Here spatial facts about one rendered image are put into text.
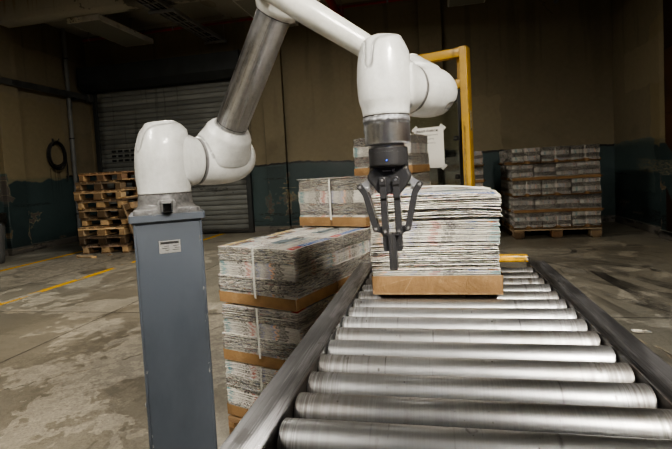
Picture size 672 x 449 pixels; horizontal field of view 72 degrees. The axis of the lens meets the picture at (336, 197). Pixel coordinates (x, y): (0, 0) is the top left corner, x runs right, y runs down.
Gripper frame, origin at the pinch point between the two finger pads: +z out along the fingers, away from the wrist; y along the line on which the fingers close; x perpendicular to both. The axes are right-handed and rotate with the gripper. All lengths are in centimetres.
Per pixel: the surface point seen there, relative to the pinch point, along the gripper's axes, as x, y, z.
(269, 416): 38.6, 12.3, 13.2
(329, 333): 9.8, 11.5, 13.1
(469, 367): 21.1, -12.2, 13.9
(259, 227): -769, 338, 79
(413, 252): -14.7, -3.0, 3.0
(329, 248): -88, 34, 14
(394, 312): -4.8, 1.0, 13.7
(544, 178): -606, -156, 8
